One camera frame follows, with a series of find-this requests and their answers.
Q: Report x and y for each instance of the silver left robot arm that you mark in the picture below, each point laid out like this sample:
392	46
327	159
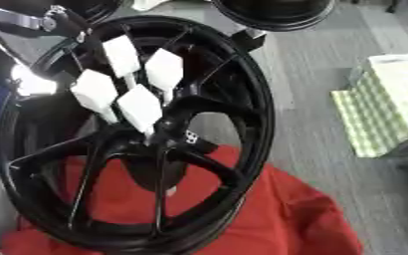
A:
10	17

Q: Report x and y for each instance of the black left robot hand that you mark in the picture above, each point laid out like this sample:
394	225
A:
69	22

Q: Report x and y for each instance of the black spoked wheel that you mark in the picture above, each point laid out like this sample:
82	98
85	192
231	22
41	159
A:
254	109

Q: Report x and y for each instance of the small black round tyre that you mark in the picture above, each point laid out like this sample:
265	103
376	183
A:
100	7

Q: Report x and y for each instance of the table with green checked cloth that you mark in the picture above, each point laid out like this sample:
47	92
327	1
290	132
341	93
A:
387	99

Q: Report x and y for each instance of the large black round tyre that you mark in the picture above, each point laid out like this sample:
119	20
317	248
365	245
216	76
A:
277	15

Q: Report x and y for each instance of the black wheel support bracket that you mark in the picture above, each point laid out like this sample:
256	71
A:
249	40

